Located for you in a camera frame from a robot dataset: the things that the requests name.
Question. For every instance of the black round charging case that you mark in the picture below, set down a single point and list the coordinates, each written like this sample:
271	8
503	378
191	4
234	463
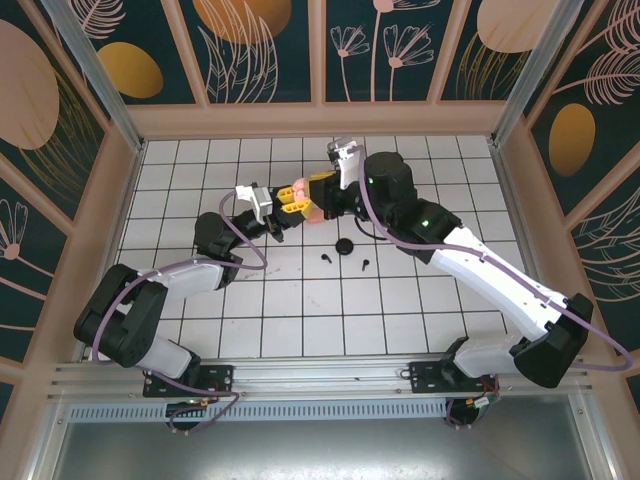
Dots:
344	246

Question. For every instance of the aluminium corner post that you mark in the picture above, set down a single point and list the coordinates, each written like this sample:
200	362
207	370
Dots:
540	65
95	75

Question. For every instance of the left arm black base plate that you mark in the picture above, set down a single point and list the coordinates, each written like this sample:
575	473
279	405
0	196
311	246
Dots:
215	375

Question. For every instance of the aluminium mounting rail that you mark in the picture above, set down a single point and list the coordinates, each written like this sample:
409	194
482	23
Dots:
320	375

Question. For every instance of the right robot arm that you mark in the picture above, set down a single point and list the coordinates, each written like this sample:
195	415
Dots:
490	280

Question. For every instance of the pale pink round charging case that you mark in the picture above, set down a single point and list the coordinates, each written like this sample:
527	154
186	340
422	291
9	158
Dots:
316	216

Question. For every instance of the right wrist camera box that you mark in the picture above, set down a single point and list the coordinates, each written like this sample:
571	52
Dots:
345	160

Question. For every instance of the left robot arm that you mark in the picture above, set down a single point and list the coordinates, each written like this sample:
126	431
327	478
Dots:
125	325

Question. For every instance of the black earbud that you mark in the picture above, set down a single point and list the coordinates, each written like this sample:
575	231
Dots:
326	258
364	263

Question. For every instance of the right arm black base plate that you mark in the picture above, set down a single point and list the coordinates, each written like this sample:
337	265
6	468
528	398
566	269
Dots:
425	377

